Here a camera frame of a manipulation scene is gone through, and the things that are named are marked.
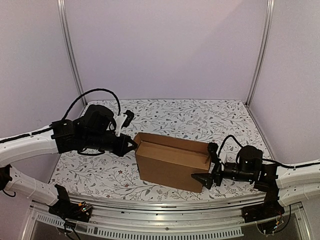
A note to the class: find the aluminium left frame post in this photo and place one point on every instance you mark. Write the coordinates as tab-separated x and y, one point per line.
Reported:
61	6

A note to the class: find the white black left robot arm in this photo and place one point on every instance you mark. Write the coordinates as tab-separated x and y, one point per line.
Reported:
98	131

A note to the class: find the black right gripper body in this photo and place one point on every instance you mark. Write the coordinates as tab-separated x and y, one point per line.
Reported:
216	176

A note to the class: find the aluminium front rail base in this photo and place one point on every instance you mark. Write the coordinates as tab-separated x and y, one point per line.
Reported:
214	219

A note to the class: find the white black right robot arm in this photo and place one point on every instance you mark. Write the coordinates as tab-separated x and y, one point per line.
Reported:
282	184

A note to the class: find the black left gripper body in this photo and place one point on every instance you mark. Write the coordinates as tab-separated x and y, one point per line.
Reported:
118	149

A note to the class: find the brown cardboard box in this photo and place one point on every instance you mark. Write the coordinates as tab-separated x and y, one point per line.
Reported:
170	161

